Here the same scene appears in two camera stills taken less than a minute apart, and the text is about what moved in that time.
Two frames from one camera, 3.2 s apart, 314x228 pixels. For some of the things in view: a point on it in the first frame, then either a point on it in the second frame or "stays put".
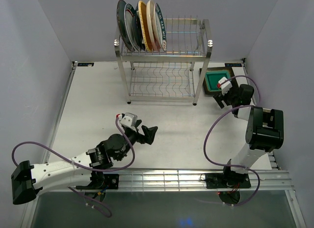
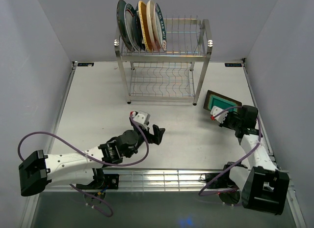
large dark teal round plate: [120, 10] stays put
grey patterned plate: [129, 15] stays put
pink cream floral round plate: [151, 27] stays put
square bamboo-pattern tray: [143, 9] stays put
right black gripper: [220, 99] → [229, 114]
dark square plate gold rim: [233, 80] → [206, 102]
